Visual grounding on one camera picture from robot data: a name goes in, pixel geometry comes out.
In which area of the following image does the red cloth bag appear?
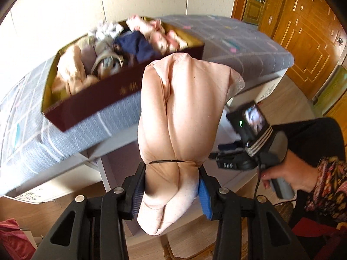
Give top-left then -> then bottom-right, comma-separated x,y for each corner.
0,218 -> 37,260

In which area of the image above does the white grey patterned cloth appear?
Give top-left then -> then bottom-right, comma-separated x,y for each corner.
88,20 -> 124,42

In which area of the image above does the grey checked blanket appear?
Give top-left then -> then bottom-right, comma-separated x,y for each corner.
0,13 -> 295,195

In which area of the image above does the lilac fleece cloth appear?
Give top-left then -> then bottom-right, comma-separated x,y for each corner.
81,45 -> 98,72

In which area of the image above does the wooden door frame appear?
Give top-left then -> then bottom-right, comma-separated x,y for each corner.
232,0 -> 293,33

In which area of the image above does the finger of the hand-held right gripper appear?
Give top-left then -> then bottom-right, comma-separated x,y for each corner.
208,152 -> 246,161
218,140 -> 246,152

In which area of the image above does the black cable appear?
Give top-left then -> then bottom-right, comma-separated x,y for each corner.
253,162 -> 285,205

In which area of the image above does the carved wooden door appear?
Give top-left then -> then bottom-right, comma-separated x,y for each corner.
272,0 -> 347,99

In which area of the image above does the black elastic band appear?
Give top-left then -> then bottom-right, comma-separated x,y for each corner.
149,159 -> 200,166

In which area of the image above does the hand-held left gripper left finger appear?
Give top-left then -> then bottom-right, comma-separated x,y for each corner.
30,162 -> 148,260

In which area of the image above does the person's right hand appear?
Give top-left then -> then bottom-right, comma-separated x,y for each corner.
257,149 -> 322,193

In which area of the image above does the person's black top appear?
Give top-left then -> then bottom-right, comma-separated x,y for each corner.
271,118 -> 343,166

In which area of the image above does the red cloth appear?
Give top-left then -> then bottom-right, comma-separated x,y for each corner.
291,214 -> 347,250

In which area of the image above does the white low cabinet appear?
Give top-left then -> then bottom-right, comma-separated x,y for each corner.
5,68 -> 289,203

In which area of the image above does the pale pink fleece garment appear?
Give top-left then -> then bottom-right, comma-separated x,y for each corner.
136,53 -> 246,236

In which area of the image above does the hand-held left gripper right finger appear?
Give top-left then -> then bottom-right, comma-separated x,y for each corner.
197,165 -> 311,260

